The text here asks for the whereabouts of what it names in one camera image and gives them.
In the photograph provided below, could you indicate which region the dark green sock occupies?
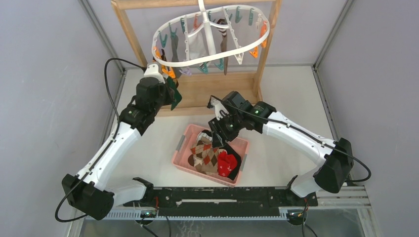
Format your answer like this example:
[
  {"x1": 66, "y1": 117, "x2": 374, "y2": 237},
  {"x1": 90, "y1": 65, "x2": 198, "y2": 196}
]
[{"x1": 167, "y1": 77, "x2": 182, "y2": 111}]

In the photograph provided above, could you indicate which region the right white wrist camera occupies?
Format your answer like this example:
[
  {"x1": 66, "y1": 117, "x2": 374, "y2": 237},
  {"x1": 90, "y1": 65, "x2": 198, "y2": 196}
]
[{"x1": 207, "y1": 96, "x2": 229, "y2": 121}]

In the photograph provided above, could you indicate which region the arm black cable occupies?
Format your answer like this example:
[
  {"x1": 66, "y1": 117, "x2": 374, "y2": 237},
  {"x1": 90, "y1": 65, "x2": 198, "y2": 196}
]
[
  {"x1": 209, "y1": 95, "x2": 372, "y2": 183},
  {"x1": 54, "y1": 58, "x2": 146, "y2": 223}
]

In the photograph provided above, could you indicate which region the white slotted cable duct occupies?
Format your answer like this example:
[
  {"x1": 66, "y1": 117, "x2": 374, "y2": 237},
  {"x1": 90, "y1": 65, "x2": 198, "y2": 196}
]
[{"x1": 103, "y1": 209, "x2": 289, "y2": 221}]

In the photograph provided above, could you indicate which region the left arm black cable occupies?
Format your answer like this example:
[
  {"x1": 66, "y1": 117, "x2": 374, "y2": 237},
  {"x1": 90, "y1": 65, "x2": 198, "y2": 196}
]
[{"x1": 54, "y1": 58, "x2": 146, "y2": 223}]

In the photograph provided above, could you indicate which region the brown argyle sock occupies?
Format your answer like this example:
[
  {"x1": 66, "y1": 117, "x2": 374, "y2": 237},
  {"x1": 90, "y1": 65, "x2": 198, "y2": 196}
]
[{"x1": 190, "y1": 138, "x2": 226, "y2": 174}]

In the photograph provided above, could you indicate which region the beige brown patch sock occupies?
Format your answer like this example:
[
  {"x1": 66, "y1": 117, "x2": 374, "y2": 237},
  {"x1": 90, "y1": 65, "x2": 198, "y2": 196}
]
[{"x1": 187, "y1": 155, "x2": 195, "y2": 167}]

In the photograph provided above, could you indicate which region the white grey sock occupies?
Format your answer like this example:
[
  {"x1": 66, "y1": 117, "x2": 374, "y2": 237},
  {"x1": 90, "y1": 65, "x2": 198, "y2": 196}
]
[{"x1": 188, "y1": 32, "x2": 208, "y2": 60}]

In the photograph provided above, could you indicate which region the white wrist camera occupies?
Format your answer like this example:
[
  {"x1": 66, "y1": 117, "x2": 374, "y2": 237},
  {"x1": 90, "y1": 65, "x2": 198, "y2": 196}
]
[
  {"x1": 144, "y1": 62, "x2": 166, "y2": 84},
  {"x1": 207, "y1": 96, "x2": 229, "y2": 121}
]

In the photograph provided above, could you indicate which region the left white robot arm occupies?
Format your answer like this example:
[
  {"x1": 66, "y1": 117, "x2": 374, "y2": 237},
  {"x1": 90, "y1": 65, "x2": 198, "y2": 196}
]
[{"x1": 62, "y1": 77, "x2": 177, "y2": 220}]

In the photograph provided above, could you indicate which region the red christmas sock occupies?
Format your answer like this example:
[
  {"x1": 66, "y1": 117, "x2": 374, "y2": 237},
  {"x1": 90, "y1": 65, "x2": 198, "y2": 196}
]
[{"x1": 217, "y1": 151, "x2": 237, "y2": 177}]

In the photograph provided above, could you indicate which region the white round clip hanger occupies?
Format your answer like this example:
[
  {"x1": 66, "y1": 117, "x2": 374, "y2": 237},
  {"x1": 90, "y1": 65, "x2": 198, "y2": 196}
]
[{"x1": 151, "y1": 0, "x2": 270, "y2": 77}]

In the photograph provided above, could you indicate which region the wooden hanger stand frame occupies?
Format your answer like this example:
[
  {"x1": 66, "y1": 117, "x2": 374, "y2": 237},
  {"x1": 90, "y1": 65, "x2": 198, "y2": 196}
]
[{"x1": 111, "y1": 0, "x2": 281, "y2": 116}]

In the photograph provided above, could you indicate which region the black white striped sock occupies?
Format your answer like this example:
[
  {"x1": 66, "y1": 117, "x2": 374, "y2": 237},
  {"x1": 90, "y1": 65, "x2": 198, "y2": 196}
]
[{"x1": 197, "y1": 130, "x2": 212, "y2": 142}]

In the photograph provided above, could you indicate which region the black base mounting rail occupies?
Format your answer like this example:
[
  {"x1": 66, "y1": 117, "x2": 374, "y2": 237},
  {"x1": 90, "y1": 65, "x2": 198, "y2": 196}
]
[{"x1": 123, "y1": 187, "x2": 318, "y2": 215}]

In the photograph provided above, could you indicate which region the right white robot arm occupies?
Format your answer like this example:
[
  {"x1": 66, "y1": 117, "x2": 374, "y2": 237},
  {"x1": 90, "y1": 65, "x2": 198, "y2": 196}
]
[{"x1": 208, "y1": 91, "x2": 354, "y2": 205}]

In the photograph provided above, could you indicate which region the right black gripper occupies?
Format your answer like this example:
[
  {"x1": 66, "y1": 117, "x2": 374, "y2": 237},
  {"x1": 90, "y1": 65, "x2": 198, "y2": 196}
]
[{"x1": 209, "y1": 112, "x2": 245, "y2": 148}]

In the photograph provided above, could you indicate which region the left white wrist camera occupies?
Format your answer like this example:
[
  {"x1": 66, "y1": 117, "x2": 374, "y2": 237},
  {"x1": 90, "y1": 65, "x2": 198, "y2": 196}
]
[{"x1": 144, "y1": 62, "x2": 166, "y2": 84}]

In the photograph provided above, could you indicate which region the taupe striped cuff sock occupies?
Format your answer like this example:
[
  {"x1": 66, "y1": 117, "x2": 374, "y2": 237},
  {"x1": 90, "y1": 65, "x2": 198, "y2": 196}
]
[{"x1": 217, "y1": 18, "x2": 229, "y2": 75}]

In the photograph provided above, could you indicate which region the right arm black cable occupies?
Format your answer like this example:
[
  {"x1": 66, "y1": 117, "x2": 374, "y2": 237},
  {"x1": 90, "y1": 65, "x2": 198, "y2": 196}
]
[{"x1": 209, "y1": 95, "x2": 372, "y2": 183}]

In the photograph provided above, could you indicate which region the pink plastic basket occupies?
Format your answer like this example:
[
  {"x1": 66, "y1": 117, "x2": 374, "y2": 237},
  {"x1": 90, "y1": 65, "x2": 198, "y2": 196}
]
[{"x1": 172, "y1": 124, "x2": 249, "y2": 187}]

